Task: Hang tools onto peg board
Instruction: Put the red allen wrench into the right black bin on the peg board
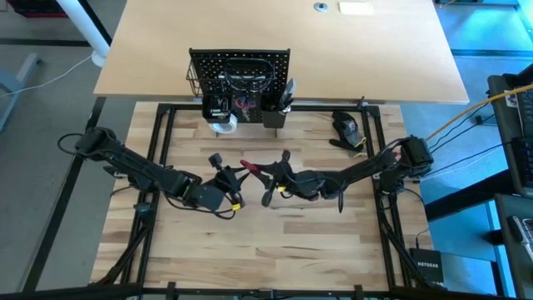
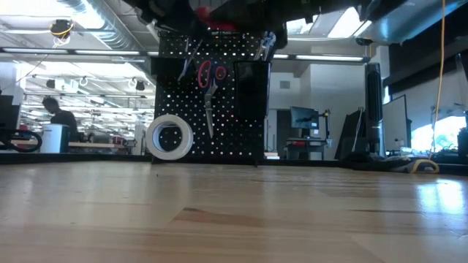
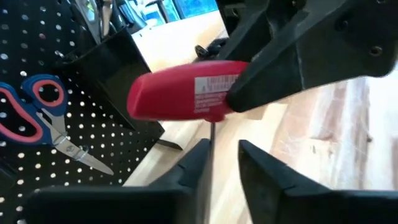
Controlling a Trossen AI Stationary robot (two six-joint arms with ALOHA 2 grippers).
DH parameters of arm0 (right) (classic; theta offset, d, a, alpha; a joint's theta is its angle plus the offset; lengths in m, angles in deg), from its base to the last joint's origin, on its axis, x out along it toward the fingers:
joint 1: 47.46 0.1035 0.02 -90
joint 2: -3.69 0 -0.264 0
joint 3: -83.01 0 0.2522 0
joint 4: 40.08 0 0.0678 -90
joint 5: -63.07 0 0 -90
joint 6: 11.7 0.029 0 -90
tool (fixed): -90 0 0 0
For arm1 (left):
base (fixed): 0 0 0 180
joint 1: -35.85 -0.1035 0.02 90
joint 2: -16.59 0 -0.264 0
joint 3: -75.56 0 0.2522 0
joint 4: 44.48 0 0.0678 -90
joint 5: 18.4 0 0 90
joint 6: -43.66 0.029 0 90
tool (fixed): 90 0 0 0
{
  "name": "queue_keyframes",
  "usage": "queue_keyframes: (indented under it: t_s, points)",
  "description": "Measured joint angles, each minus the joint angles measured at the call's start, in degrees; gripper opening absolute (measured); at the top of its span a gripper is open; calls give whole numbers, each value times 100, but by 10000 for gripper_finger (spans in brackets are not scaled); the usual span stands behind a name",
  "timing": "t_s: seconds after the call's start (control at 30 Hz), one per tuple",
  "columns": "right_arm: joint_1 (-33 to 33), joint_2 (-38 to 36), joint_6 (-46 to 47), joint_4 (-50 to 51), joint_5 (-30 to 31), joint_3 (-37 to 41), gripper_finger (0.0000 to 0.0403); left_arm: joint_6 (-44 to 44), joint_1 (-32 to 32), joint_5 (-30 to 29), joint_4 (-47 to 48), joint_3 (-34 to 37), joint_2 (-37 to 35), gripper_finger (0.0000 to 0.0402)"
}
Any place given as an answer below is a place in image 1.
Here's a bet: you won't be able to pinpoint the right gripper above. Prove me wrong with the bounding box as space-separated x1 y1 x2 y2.
254 149 332 208

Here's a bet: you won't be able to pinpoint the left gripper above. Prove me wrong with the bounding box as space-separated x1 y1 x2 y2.
182 152 252 213

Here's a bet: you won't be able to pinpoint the red T-handle hex key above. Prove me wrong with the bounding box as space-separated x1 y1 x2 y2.
239 159 262 175

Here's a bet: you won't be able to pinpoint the white tape roll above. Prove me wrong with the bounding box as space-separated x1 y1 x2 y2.
207 112 239 135

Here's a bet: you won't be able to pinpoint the black-handled groove joint pliers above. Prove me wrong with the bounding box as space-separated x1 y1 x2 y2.
276 97 293 116

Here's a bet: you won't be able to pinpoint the red and blue scissors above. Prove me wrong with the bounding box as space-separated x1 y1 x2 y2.
233 94 258 123

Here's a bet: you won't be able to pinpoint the grey metal tool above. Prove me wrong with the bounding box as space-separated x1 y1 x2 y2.
279 77 296 108

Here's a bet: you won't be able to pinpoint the black plastic pegboard bin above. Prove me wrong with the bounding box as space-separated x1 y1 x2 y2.
262 99 288 129
202 94 233 124

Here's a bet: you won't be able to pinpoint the black grey work glove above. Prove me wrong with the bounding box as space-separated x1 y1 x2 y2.
328 110 368 158

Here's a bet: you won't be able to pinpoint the black metal pegboard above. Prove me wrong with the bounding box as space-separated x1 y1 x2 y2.
187 47 291 138

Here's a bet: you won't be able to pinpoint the light wooden desk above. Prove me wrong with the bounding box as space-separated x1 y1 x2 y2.
93 0 471 105

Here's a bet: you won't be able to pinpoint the white card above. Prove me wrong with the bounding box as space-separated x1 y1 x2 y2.
338 1 375 17

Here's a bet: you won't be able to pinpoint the white desk leg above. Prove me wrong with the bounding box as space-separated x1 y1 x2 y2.
56 0 112 68

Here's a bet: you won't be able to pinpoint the dark side desk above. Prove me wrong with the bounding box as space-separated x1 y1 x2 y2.
486 62 533 197

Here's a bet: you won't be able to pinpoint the grey metal table base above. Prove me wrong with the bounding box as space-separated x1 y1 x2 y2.
0 52 42 130

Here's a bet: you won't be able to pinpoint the grey handheld device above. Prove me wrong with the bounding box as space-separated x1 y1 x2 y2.
508 214 533 262

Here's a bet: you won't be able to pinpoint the black keyboard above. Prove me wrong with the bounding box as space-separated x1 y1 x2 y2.
516 89 533 188

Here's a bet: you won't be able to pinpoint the black and red crate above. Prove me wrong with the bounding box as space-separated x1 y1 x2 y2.
6 0 67 18

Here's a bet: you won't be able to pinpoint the black wire basket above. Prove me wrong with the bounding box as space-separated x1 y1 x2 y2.
185 57 277 99

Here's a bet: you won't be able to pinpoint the black aluminium table frame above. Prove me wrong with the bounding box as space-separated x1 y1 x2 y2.
89 102 445 300

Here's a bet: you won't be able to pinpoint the black Netgear network switch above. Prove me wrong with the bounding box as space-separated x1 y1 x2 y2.
408 247 445 287

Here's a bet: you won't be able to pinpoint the white floor cable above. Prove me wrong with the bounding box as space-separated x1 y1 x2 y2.
0 53 95 99

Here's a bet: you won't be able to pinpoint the yellow cable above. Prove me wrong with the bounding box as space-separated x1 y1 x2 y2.
424 82 533 143

